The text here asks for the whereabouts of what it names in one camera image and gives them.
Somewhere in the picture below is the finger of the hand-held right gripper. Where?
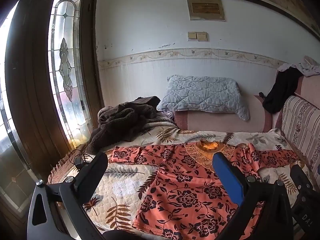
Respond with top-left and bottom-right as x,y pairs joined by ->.
290,164 -> 312,195

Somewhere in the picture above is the pale pink garment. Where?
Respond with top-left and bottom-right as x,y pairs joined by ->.
277,56 -> 320,77

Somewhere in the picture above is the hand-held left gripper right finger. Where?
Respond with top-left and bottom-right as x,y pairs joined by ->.
212,152 -> 293,240

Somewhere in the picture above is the brass wall plaque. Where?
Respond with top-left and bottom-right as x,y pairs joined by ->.
186,0 -> 226,22

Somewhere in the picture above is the cream leaf-print blanket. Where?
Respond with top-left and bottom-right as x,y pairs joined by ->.
47,120 -> 316,240

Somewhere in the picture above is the pink sofa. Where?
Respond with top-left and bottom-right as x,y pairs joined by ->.
174,70 -> 320,188

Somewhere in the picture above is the wooden stained glass door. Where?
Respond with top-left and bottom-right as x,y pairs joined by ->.
5,0 -> 105,168

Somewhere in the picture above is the black charger with cable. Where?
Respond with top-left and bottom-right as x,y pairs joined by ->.
69,149 -> 94,171

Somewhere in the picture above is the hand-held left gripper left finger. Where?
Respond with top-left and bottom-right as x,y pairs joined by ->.
27,151 -> 109,240

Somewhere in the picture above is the orange floral shirt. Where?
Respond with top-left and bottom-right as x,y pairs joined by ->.
107,140 -> 304,240

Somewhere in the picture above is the purple cloth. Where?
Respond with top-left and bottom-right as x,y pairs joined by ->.
156,111 -> 175,125

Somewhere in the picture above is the striped sofa cushion cover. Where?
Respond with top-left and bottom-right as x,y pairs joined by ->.
281,95 -> 320,180

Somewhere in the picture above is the grey quilted pillow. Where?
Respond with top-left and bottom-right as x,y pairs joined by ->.
157,74 -> 250,122

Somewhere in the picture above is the dark brown fleece blanket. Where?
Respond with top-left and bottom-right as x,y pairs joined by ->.
87,96 -> 162,155

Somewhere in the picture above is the black garment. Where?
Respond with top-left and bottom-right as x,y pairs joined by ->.
262,66 -> 304,113

